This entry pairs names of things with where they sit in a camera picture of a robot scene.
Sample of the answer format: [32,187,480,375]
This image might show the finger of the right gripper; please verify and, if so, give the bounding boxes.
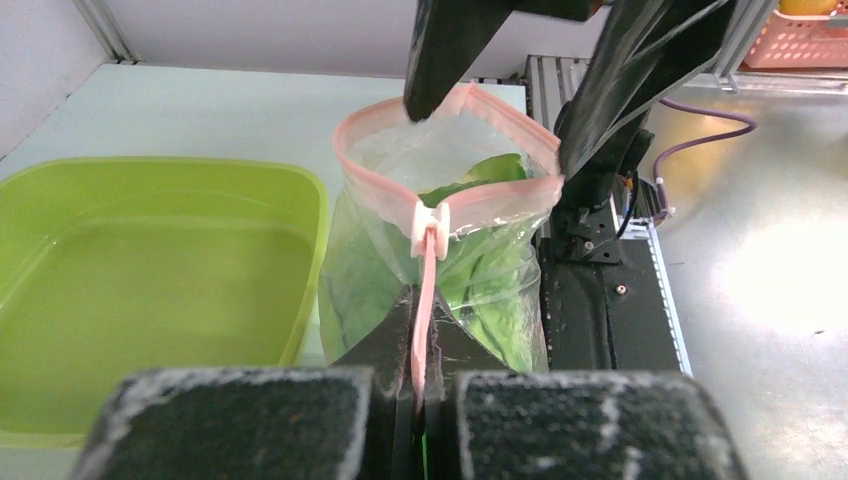
[403,0,602,122]
[556,0,736,178]

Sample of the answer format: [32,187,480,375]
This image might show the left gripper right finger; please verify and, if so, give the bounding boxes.
[423,298,748,479]

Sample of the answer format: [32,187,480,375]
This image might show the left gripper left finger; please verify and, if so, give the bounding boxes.
[71,285,414,479]

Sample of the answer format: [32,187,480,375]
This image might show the green lettuce head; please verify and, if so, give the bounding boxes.
[318,152,548,372]

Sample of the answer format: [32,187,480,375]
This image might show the clear pink zip bag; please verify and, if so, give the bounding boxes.
[332,84,564,388]

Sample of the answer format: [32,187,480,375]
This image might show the pink plastic basket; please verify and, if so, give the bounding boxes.
[743,1,847,70]

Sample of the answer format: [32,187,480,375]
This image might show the green plastic tray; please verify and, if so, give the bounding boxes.
[1,156,328,449]

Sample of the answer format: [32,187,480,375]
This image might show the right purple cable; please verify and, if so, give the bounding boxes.
[652,97,759,223]

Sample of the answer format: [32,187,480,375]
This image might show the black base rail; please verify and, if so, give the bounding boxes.
[526,56,694,376]

